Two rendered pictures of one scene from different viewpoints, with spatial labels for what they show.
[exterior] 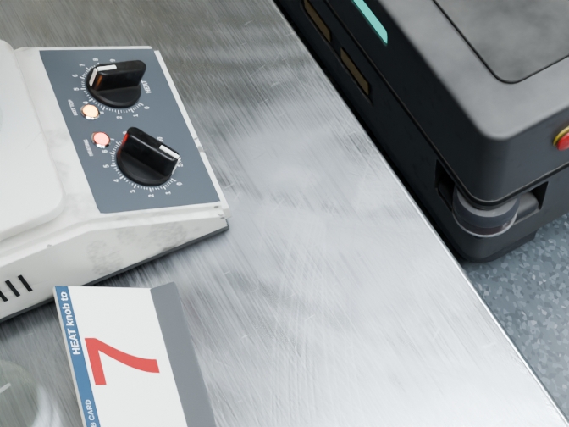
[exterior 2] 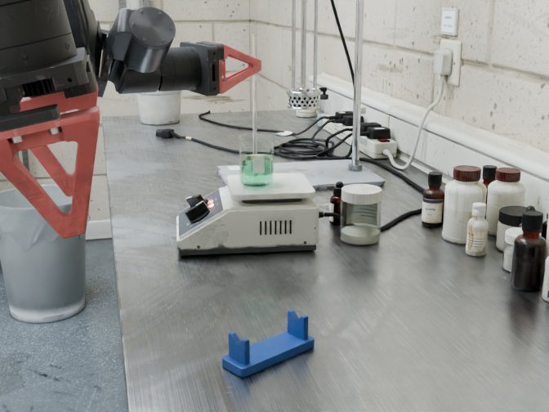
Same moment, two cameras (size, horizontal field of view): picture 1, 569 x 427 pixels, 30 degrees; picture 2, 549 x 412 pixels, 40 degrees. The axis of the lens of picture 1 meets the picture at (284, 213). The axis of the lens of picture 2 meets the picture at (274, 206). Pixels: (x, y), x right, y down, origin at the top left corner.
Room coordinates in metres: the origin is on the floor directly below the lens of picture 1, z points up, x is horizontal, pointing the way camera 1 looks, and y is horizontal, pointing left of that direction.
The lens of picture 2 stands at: (1.38, 0.29, 1.11)
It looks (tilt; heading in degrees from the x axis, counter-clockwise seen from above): 16 degrees down; 186
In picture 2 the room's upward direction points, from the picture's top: straight up
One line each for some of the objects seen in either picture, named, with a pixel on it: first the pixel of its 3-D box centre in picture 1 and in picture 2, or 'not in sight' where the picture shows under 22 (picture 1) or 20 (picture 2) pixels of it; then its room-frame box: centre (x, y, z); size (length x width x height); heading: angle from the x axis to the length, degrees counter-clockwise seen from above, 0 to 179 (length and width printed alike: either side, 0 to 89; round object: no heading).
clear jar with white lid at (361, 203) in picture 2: not in sight; (360, 214); (0.31, 0.31, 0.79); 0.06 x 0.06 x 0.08
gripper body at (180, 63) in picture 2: not in sight; (180, 69); (0.38, 0.06, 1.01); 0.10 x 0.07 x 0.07; 33
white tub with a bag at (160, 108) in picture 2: not in sight; (158, 83); (-0.70, -0.24, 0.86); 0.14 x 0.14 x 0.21
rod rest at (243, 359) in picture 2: not in sight; (269, 340); (0.69, 0.22, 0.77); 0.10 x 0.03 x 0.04; 138
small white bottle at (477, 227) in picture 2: not in sight; (477, 229); (0.35, 0.47, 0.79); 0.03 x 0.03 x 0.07
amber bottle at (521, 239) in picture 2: not in sight; (529, 249); (0.47, 0.52, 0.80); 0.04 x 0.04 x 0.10
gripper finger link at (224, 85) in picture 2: not in sight; (226, 65); (0.33, 0.12, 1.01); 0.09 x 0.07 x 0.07; 123
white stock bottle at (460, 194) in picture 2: not in sight; (464, 203); (0.28, 0.46, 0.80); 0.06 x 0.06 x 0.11
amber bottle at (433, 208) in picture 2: not in sight; (433, 199); (0.21, 0.43, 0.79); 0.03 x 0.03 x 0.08
